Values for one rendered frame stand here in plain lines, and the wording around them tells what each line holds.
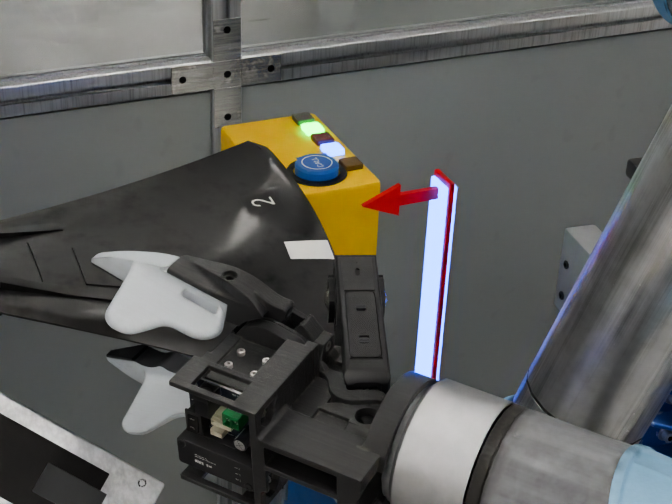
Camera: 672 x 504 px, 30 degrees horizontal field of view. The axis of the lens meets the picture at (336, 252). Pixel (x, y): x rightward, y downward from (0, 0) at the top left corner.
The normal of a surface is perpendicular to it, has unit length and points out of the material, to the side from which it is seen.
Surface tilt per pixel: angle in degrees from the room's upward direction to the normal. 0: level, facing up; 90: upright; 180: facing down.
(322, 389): 6
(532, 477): 39
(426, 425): 35
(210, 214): 12
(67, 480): 50
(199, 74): 90
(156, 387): 16
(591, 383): 83
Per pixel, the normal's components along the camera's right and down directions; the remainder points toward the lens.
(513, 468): -0.28, -0.40
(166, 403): -0.24, -0.81
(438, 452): -0.36, -0.18
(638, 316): -0.40, 0.34
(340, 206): 0.40, 0.48
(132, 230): 0.15, -0.81
